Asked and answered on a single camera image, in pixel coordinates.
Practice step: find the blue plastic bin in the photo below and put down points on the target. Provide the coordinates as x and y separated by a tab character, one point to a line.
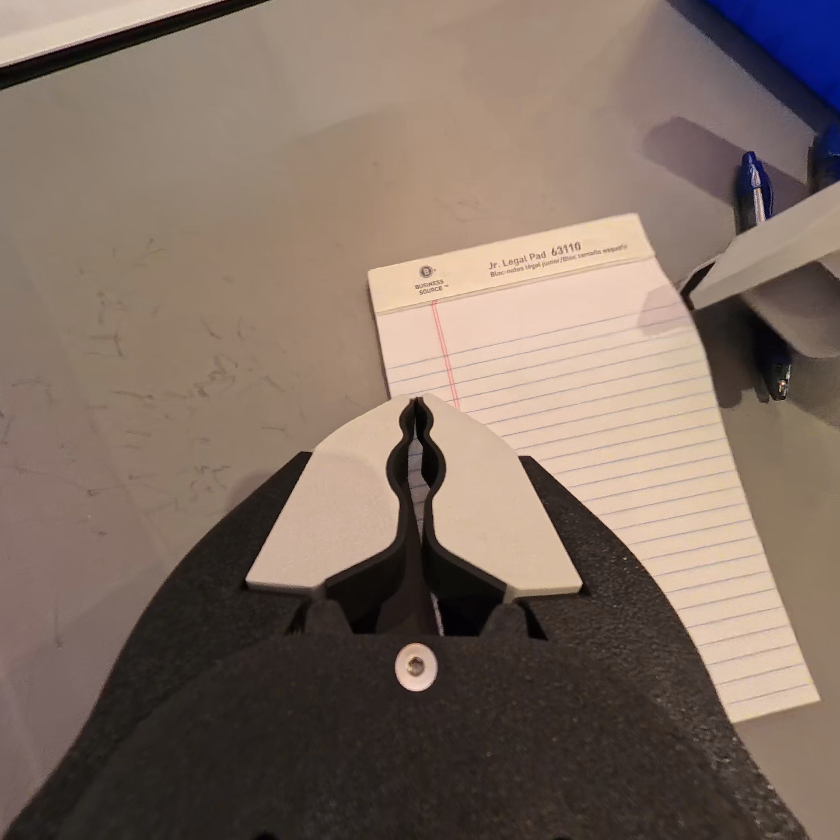
787	33

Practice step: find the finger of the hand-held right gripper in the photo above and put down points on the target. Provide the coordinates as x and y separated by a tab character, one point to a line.
774	256
807	315

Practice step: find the blue retractable pen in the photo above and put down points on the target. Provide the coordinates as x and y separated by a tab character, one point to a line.
828	157
754	190

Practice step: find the white lined notepad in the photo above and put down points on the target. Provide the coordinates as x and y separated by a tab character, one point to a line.
590	426

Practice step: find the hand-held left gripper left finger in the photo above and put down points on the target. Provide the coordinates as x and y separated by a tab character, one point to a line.
328	518

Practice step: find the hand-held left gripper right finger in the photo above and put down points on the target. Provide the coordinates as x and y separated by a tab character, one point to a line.
505	518

